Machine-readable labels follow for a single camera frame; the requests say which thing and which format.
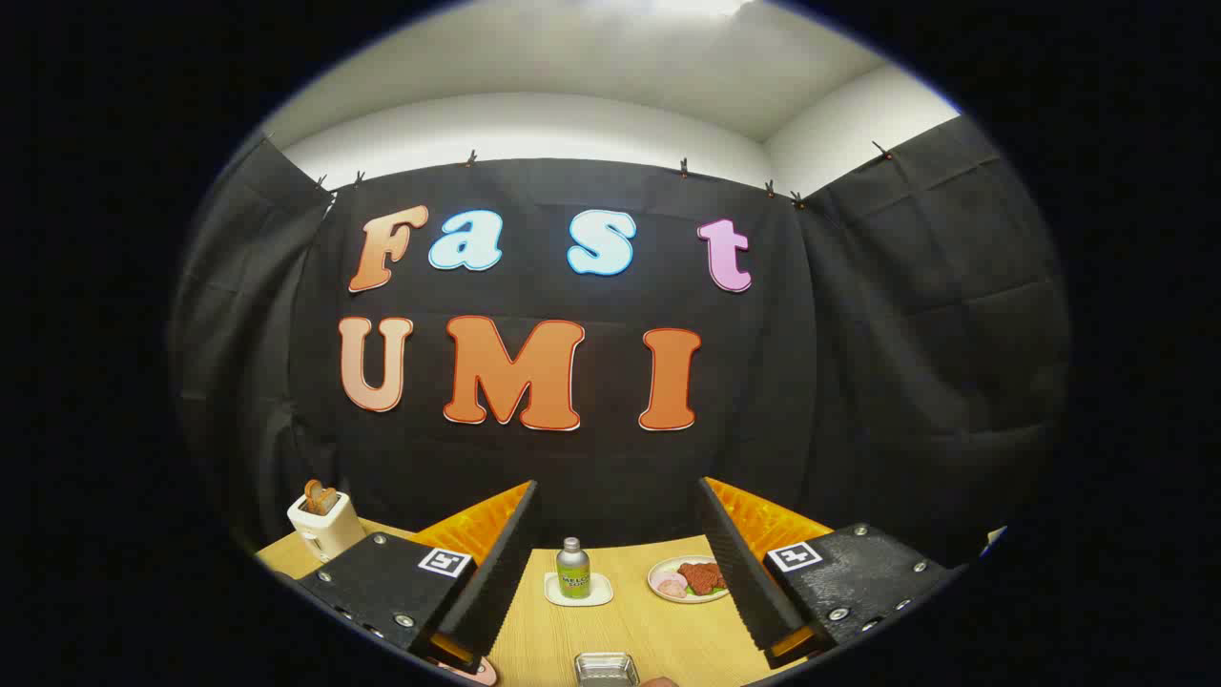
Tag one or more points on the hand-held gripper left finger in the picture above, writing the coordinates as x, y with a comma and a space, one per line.
496, 582

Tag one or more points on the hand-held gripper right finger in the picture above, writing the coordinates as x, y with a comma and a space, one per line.
739, 582

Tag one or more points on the brown fried meat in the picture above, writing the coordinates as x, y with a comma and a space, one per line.
701, 577

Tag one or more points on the pink ham slices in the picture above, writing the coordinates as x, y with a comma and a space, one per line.
671, 587

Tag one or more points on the green soda bottle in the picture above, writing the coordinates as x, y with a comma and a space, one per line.
572, 577

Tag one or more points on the white round food plate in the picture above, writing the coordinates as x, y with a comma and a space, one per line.
658, 571

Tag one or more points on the pink round plate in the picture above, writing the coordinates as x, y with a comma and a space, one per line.
480, 676

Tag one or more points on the white square coaster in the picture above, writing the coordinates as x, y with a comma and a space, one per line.
603, 593

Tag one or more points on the white toaster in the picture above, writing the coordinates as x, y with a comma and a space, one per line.
326, 534

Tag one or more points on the brown toast slice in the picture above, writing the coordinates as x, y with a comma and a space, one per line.
319, 496

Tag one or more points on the black backdrop cloth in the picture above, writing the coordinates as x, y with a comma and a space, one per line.
858, 382

